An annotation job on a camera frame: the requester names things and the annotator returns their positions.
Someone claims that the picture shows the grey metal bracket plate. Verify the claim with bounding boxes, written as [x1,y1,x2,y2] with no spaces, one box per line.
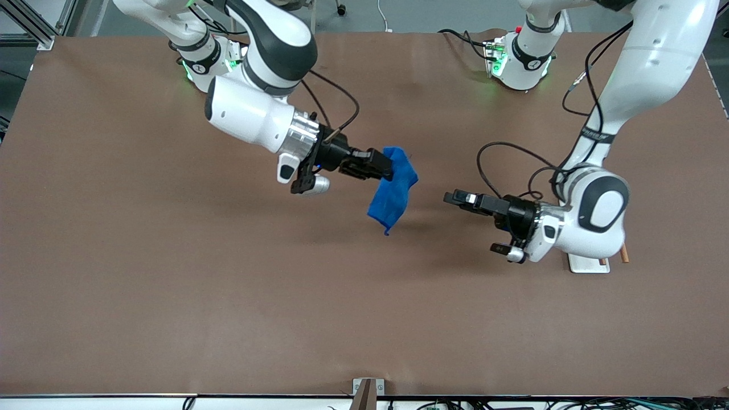
[352,378,386,396]

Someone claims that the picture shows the brown table cover sheet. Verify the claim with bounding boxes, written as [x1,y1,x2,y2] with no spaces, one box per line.
[0,28,729,398]

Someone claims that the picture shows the brown camera post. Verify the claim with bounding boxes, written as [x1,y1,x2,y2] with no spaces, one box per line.
[349,379,377,410]

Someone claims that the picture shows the black right arm wrist cable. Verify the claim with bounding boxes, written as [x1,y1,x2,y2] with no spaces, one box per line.
[298,67,361,136]

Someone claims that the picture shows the blue microfibre towel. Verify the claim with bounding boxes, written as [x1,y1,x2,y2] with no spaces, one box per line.
[367,146,420,236]

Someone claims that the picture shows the black left arm base cable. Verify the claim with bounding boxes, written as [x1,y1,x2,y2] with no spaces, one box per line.
[437,28,497,61]

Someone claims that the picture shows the black left arm wrist cable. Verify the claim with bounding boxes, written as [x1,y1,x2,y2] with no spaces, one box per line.
[477,19,634,201]

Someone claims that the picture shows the aluminium frame profile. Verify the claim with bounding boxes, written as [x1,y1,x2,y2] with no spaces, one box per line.
[0,0,93,51]

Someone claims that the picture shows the black arm base cable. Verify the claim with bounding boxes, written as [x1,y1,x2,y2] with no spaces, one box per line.
[437,28,497,61]
[169,0,251,55]

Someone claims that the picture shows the black right arm base cable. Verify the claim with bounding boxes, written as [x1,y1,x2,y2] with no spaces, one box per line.
[169,0,251,55]

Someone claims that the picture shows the white rack with wooden rods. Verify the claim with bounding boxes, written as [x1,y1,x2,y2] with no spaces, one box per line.
[568,243,630,274]

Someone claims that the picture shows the black arm wrist cable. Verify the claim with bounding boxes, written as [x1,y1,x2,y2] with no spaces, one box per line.
[477,19,634,201]
[298,67,361,136]

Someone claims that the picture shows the chair base with caster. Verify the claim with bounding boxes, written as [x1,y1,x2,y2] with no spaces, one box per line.
[296,0,348,35]

